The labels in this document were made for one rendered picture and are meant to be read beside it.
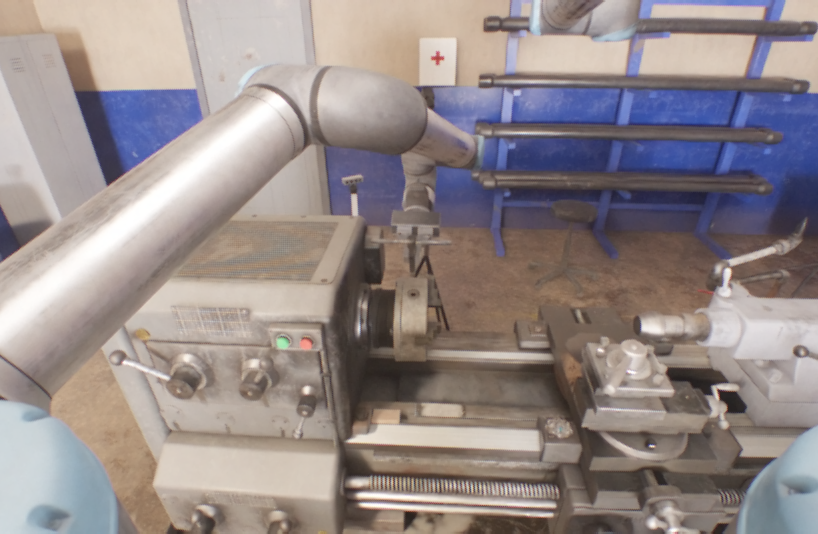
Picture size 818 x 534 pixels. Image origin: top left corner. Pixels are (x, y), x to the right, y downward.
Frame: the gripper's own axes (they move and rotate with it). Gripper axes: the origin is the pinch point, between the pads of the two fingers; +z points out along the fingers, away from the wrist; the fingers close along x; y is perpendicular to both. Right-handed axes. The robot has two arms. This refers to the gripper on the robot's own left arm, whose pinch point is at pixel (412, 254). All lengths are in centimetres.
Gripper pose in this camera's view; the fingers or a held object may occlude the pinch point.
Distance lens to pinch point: 113.1
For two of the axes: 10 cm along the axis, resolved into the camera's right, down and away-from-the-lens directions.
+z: -1.0, 7.9, -6.1
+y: 0.3, 6.2, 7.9
